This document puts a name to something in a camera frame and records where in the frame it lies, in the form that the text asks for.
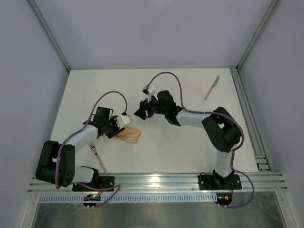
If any peach cloth napkin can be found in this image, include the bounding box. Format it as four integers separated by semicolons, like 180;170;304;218
113;126;142;144

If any right controller board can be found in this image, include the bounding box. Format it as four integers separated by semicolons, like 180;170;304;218
215;195;233;208

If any left controller board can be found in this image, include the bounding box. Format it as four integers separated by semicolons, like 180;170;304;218
83;194;101;209

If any left aluminium frame post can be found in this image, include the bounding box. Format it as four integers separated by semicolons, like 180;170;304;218
27;0;71;73

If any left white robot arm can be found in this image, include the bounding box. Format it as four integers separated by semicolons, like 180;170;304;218
35;107;132;189

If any right aluminium frame post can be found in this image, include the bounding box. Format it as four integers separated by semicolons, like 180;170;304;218
236;0;281;71

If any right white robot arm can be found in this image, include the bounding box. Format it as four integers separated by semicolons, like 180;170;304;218
134;88;244;189

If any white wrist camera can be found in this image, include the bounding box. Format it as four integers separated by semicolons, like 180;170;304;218
117;114;132;128
142;85;156;103

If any pink-handled table knife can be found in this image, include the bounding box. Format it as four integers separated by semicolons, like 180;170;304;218
204;75;219;101

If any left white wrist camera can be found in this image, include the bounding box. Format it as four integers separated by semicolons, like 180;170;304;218
117;114;132;128

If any aluminium frame post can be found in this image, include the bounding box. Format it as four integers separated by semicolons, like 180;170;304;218
27;0;71;73
236;0;281;71

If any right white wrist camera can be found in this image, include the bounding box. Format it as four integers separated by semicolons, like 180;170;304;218
142;85;156;103

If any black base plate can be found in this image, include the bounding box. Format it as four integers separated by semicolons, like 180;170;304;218
198;174;242;190
72;176;115;192

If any pink-handled fork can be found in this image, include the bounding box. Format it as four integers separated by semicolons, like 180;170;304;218
88;141;108;175

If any slotted grey cable duct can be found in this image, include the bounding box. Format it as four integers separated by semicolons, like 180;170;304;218
38;192;217;203

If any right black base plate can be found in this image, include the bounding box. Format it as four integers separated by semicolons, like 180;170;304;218
198;174;242;190

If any right aluminium side rail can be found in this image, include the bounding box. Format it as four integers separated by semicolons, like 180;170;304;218
230;68;272;172

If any controller board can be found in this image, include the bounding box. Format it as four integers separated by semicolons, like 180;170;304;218
215;195;233;208
83;194;101;209

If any aluminium mounting rail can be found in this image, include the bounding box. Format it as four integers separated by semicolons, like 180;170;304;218
28;172;288;194

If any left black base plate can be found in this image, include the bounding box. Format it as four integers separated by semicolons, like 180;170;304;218
72;176;115;192

